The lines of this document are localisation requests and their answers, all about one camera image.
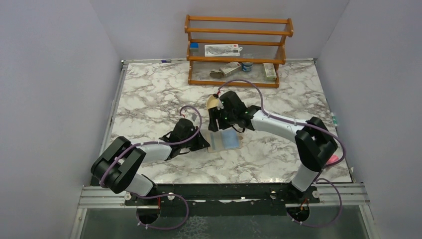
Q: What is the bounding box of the orange wooden shelf rack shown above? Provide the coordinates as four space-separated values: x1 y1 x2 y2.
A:
184 14 294 88

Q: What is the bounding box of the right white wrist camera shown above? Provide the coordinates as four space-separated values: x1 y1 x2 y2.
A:
212 94 224 109

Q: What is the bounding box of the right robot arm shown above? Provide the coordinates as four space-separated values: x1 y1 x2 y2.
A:
206 91 338 203

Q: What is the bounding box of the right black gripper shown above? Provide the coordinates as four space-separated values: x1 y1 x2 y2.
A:
208 105 236 132

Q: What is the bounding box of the beige oval tray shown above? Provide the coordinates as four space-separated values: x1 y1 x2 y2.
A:
206 95 219 110

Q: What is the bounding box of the white staples box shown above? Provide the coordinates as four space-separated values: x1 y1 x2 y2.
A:
219 62 241 76

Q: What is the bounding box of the beige leather card holder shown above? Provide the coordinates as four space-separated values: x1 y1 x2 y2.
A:
201 129 242 153

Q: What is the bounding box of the light blue card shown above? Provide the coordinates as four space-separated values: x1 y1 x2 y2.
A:
221 130 240 150

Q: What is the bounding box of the blue grey eraser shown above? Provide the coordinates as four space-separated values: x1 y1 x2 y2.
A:
189 42 199 56

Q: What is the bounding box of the packaged protractor set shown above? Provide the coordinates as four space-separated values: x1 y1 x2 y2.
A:
204 44 243 57

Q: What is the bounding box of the pink cup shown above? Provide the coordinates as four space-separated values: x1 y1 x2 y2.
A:
326 155 339 165

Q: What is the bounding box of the blue lidded small jar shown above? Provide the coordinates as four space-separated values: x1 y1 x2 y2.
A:
241 62 253 72

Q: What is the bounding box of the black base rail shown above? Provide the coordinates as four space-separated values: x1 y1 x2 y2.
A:
124 183 320 217

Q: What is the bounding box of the green white small box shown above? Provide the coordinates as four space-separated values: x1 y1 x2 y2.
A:
263 63 277 82

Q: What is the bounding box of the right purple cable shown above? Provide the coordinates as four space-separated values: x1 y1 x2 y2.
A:
215 79 347 229

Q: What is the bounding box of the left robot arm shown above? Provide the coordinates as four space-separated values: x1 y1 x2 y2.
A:
91 119 210 205

